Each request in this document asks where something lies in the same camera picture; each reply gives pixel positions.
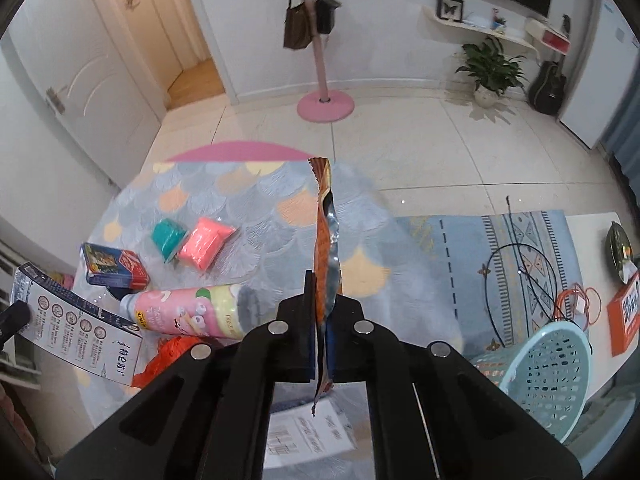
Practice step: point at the orange foil snack wrapper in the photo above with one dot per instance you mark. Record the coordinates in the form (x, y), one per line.
(325, 260)

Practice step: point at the pink plastic bottle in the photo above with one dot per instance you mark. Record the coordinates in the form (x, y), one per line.
(190, 310)

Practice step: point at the small blue red box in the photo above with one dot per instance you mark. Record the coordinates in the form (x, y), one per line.
(112, 267)

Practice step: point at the dark round plate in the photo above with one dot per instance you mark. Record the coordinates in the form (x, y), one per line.
(617, 250)

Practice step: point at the black guitar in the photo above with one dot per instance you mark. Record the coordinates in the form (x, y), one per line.
(547, 90)

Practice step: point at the pink coat stand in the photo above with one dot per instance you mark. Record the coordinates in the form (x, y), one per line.
(325, 107)

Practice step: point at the blue grey curtain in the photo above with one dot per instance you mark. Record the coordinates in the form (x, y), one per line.
(627, 150)

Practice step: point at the framed butterfly picture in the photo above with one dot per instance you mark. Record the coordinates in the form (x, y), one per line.
(450, 8)

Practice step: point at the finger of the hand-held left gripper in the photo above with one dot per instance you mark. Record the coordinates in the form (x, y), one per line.
(14, 319)

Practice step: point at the black hanging bag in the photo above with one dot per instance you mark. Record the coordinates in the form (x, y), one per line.
(326, 15)

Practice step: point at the pink clay packet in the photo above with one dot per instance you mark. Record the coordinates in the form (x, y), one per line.
(202, 245)

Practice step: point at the round scalloped pastel rug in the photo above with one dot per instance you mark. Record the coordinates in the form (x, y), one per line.
(240, 200)

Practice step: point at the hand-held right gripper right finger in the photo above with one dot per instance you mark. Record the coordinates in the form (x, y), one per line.
(332, 360)

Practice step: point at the white door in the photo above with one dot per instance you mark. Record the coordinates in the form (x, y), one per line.
(100, 85)

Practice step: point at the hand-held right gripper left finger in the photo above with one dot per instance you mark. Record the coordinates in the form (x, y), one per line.
(311, 365)

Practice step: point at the orange plastic bag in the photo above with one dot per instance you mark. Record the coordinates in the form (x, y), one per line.
(165, 355)

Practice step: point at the white wall shelf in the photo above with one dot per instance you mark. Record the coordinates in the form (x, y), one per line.
(450, 22)

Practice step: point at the white printed carton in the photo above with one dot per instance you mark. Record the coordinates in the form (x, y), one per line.
(75, 325)

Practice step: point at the orange white box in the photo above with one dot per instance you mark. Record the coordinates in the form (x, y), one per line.
(625, 315)

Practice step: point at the white paper label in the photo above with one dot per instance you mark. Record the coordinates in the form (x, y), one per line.
(310, 435)

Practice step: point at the potted green plant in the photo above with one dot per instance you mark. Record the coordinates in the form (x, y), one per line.
(487, 65)

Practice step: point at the blue patterned rug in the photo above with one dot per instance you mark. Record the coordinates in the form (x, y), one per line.
(465, 260)

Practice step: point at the white refrigerator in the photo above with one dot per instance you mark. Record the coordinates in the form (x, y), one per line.
(595, 85)

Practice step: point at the light blue plastic basket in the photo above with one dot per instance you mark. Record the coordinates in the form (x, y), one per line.
(540, 375)

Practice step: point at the red white shelf box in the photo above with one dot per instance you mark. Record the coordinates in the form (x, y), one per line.
(552, 40)

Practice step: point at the teal clay packet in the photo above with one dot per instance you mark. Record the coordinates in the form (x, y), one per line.
(167, 240)

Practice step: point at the brown hanging bag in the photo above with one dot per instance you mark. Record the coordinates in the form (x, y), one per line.
(299, 27)

